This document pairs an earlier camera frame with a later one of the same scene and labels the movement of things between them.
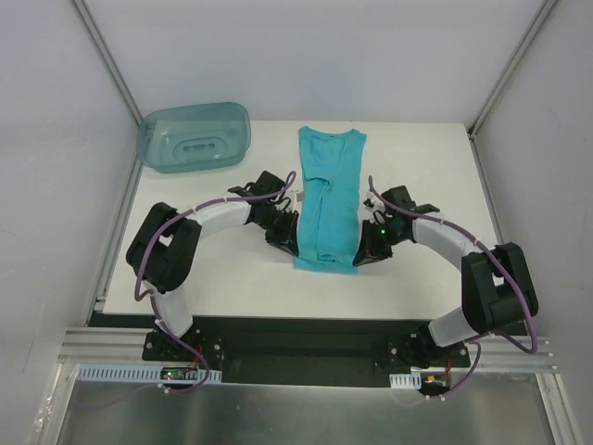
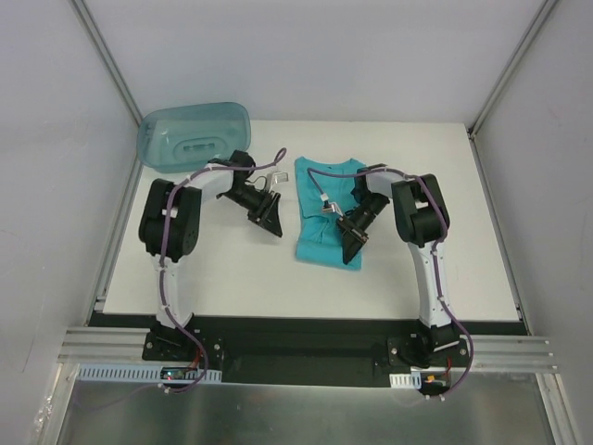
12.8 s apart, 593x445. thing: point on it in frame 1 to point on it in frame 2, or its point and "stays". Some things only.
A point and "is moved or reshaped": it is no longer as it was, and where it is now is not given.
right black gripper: x=371 y=246 to x=352 y=230
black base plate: x=308 y=350 stays
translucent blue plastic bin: x=195 y=137 stays
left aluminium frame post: x=84 y=15 stays
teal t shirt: x=331 y=164 is moved or reshaped
